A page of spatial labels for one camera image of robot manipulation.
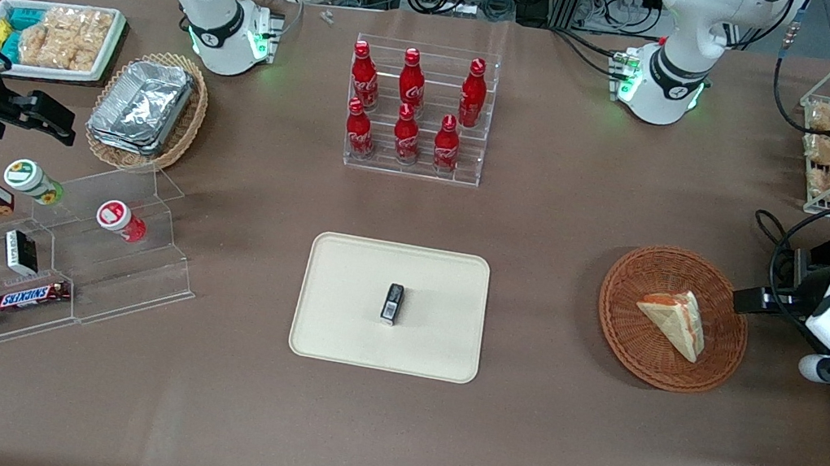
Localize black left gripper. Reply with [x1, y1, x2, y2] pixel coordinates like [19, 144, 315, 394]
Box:
[729, 261, 830, 329]

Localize triangular sandwich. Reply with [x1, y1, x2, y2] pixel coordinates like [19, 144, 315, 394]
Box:
[628, 283, 714, 365]

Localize white rectangular snack tray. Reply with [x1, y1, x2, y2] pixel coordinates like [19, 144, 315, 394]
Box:
[0, 0, 130, 93]

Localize brown round wicker basket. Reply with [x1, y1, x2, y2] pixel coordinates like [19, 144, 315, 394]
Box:
[587, 237, 761, 402]

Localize light oval wicker basket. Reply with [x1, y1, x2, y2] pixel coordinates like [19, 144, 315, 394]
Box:
[80, 42, 216, 182]

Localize beige plastic tray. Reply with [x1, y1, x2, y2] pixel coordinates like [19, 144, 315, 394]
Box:
[286, 229, 496, 387]

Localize green lid drink bottle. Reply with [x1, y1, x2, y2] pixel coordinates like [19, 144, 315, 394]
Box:
[1, 156, 70, 208]

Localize teal snack packet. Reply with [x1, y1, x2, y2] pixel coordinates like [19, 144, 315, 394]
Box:
[0, 30, 27, 65]
[5, 3, 47, 35]

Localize clear bag of rice crackers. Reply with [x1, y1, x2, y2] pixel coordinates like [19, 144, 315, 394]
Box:
[16, 0, 116, 77]

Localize stacked aluminium foil trays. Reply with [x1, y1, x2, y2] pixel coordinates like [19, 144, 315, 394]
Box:
[84, 53, 199, 163]

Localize red lid drink bottle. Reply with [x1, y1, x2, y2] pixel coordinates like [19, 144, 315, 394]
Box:
[93, 198, 151, 245]

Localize black and white small carton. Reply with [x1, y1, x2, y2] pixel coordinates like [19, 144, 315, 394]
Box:
[0, 228, 45, 278]

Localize Snickers chocolate bar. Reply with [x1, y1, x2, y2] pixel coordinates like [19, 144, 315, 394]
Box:
[0, 272, 73, 322]

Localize clear acrylic step shelf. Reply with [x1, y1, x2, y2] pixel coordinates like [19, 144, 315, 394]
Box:
[0, 145, 212, 398]

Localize red cola bottle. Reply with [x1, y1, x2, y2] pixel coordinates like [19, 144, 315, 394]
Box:
[344, 39, 388, 114]
[394, 46, 432, 116]
[389, 102, 426, 167]
[340, 97, 382, 162]
[455, 55, 492, 130]
[429, 113, 466, 176]

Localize clear acrylic bottle rack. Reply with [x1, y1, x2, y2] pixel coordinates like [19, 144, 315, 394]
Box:
[337, 33, 503, 189]

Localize small black box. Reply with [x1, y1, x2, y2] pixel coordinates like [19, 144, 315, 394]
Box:
[378, 281, 407, 328]

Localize black cable on table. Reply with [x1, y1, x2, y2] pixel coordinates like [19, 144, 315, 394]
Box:
[739, 180, 830, 330]

